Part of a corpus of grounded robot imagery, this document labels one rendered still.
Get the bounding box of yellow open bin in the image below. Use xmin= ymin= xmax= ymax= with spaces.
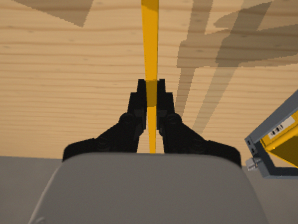
xmin=260 ymin=110 xmax=298 ymax=168

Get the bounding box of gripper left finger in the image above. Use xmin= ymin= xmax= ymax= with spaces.
xmin=62 ymin=79 xmax=147 ymax=162

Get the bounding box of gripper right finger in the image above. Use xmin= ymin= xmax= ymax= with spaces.
xmin=157 ymin=79 xmax=242 ymax=169

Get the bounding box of yellow bar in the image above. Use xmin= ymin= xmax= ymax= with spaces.
xmin=141 ymin=0 xmax=159 ymax=153

